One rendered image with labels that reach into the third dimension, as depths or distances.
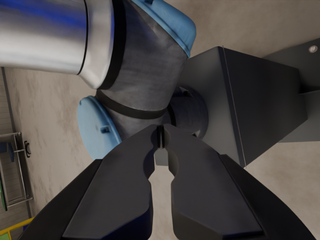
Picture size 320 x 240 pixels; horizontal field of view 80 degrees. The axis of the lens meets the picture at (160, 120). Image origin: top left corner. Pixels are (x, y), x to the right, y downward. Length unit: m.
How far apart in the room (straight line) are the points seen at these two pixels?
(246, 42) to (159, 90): 1.03
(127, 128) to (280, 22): 1.06
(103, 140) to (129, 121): 0.04
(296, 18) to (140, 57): 1.04
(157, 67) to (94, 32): 0.08
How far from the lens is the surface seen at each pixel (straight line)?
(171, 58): 0.25
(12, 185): 8.88
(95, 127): 0.29
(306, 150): 1.20
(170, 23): 0.24
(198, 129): 0.40
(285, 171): 1.25
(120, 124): 0.28
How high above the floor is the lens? 1.15
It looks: 44 degrees down
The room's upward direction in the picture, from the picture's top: 100 degrees counter-clockwise
